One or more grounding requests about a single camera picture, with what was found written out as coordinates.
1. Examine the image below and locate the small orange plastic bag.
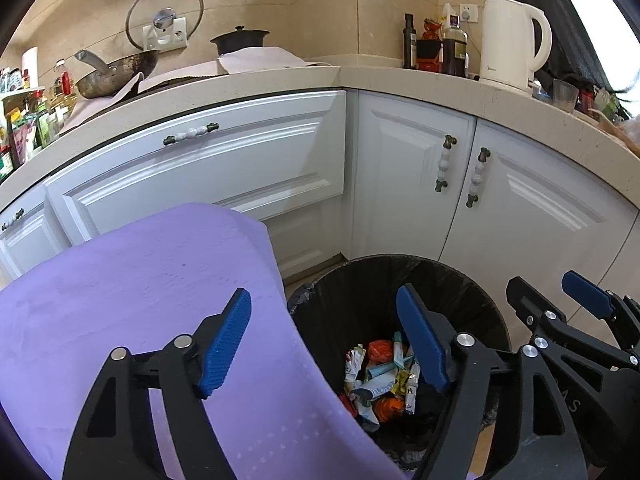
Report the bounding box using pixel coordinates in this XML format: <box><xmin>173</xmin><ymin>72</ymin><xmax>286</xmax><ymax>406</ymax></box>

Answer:
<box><xmin>373</xmin><ymin>396</ymin><xmax>405</xmax><ymax>424</ymax></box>

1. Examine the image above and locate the large red plastic bag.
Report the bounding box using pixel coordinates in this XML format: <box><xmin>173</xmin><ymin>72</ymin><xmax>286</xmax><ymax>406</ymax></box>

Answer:
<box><xmin>367</xmin><ymin>339</ymin><xmax>394</xmax><ymax>366</ymax></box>

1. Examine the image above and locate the white patterned knotted wrapper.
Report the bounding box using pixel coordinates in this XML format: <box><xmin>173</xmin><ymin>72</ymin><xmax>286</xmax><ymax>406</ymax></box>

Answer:
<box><xmin>405</xmin><ymin>361</ymin><xmax>421</xmax><ymax>415</ymax></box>

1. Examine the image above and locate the yellow knotted snack bag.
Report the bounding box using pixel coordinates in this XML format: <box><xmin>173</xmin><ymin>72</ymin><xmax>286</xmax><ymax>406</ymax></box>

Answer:
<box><xmin>390</xmin><ymin>370</ymin><xmax>410</xmax><ymax>399</ymax></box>

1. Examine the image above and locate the teal white tube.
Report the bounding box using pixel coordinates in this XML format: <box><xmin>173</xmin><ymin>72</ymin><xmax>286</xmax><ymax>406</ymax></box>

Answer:
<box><xmin>393</xmin><ymin>332</ymin><xmax>405</xmax><ymax>370</ymax></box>

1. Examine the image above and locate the red label black bottle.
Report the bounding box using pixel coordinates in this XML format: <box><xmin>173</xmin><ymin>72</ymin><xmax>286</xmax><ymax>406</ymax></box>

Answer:
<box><xmin>338</xmin><ymin>393</ymin><xmax>358</xmax><ymax>418</ymax></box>

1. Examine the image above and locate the black trash bin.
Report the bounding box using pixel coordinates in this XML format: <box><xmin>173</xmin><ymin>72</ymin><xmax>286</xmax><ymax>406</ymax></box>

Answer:
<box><xmin>286</xmin><ymin>252</ymin><xmax>512</xmax><ymax>470</ymax></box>

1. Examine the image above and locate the purple tablecloth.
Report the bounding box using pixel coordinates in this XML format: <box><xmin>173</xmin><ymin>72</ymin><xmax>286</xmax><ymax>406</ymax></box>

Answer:
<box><xmin>1</xmin><ymin>204</ymin><xmax>401</xmax><ymax>479</ymax></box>

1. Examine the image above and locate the drinking glass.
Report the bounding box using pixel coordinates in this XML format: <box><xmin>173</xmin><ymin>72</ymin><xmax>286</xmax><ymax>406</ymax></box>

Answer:
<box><xmin>552</xmin><ymin>79</ymin><xmax>579</xmax><ymax>114</ymax></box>

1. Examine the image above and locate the dark soy sauce bottle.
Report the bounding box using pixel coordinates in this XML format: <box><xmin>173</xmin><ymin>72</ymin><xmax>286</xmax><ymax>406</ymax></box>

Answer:
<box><xmin>442</xmin><ymin>14</ymin><xmax>469</xmax><ymax>78</ymax></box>

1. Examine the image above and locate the white electric kettle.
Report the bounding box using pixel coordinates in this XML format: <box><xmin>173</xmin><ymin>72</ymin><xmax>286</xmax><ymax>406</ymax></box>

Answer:
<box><xmin>480</xmin><ymin>0</ymin><xmax>552</xmax><ymax>96</ymax></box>

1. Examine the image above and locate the red box on counter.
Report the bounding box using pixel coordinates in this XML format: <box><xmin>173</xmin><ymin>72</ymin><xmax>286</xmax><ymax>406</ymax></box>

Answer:
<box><xmin>416</xmin><ymin>18</ymin><xmax>442</xmax><ymax>73</ymax></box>

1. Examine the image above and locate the dark olive oil bottle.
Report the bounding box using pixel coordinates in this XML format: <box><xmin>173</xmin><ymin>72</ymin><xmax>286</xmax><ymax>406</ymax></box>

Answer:
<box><xmin>404</xmin><ymin>13</ymin><xmax>416</xmax><ymax>70</ymax></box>

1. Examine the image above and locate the white spice rack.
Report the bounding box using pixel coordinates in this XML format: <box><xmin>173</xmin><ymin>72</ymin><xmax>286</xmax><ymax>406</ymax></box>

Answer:
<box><xmin>1</xmin><ymin>67</ymin><xmax>42</xmax><ymax>181</ymax></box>

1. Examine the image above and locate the cooking oil bottle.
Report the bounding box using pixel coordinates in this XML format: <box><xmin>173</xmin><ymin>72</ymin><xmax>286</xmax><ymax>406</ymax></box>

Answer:
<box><xmin>50</xmin><ymin>58</ymin><xmax>77</xmax><ymax>126</ymax></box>

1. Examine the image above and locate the steel wok pan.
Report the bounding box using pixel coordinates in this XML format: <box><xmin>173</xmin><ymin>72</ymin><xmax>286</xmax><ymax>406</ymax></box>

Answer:
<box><xmin>75</xmin><ymin>50</ymin><xmax>160</xmax><ymax>100</ymax></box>

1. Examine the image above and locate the pink cloth on stove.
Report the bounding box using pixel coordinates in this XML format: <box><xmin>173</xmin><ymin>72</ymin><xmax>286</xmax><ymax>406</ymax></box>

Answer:
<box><xmin>60</xmin><ymin>47</ymin><xmax>314</xmax><ymax>134</ymax></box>

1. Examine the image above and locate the black clay pot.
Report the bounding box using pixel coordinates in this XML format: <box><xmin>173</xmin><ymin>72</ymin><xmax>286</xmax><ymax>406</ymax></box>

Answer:
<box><xmin>210</xmin><ymin>25</ymin><xmax>270</xmax><ymax>55</ymax></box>

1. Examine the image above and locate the glass pot lid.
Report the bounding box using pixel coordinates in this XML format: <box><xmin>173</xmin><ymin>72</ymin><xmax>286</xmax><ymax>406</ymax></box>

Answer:
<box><xmin>125</xmin><ymin>0</ymin><xmax>205</xmax><ymax>52</ymax></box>

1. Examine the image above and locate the corner door right handle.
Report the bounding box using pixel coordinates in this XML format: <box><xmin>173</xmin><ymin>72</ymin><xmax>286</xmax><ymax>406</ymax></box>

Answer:
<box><xmin>465</xmin><ymin>146</ymin><xmax>491</xmax><ymax>208</ymax></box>

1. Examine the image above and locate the corner door handle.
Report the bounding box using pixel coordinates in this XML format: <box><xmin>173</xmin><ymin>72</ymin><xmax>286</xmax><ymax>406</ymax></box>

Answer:
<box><xmin>435</xmin><ymin>134</ymin><xmax>458</xmax><ymax>193</ymax></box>
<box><xmin>465</xmin><ymin>146</ymin><xmax>491</xmax><ymax>208</ymax></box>

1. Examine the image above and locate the corner door left handle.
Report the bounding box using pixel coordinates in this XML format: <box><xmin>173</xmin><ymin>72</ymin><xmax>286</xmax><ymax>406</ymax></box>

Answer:
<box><xmin>435</xmin><ymin>134</ymin><xmax>458</xmax><ymax>193</ymax></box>

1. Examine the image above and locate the left cabinet handle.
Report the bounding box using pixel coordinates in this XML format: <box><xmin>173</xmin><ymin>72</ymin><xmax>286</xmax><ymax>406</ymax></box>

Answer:
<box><xmin>1</xmin><ymin>208</ymin><xmax>25</xmax><ymax>232</ymax></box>

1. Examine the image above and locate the middle drawer handle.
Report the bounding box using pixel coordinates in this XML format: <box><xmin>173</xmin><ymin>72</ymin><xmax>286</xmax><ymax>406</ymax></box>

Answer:
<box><xmin>163</xmin><ymin>122</ymin><xmax>219</xmax><ymax>146</ymax></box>

